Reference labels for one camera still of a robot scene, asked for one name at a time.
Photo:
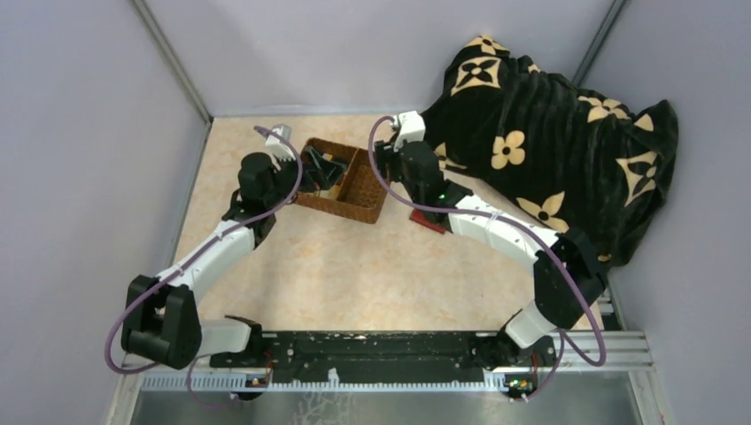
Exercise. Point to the aluminium frame rail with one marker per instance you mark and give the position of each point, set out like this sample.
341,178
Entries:
625,352

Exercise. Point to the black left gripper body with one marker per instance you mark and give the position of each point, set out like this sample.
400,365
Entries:
303,170

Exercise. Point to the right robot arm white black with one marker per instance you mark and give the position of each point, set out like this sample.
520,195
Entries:
566,277

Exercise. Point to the red leather card holder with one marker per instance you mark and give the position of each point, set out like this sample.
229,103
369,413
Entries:
417,217

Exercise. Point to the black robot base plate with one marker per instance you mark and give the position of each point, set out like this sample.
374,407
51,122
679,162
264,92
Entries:
413,359

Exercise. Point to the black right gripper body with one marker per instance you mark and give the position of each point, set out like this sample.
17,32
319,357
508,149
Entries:
383,157

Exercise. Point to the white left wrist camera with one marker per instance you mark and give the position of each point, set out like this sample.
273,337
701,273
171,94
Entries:
277,147

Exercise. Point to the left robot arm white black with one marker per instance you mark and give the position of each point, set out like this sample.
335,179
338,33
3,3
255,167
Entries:
162,322

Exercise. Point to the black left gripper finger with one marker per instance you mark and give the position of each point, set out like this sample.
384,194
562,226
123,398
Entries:
317,164
314,180

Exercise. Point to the black floral blanket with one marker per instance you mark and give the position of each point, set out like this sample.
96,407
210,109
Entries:
567,156

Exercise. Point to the brown wicker basket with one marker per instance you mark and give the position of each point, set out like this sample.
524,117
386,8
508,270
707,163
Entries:
357,194

